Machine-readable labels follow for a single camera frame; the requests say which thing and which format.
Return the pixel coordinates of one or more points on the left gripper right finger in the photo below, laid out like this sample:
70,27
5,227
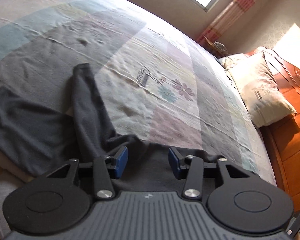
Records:
190,168

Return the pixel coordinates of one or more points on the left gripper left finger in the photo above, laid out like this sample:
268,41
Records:
105,169

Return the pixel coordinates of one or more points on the dark grey trousers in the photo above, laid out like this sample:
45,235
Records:
37,138

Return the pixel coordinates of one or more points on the pastel patchwork bed sheet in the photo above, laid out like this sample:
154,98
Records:
156,82

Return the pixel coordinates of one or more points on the orange wooden headboard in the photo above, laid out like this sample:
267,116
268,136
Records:
282,138

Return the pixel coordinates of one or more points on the cream printed pillow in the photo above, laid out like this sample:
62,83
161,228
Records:
257,88

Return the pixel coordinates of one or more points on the wooden bedside table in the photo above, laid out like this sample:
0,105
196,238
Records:
211,48

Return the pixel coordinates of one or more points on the pink checked right curtain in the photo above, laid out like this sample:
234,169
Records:
225,20

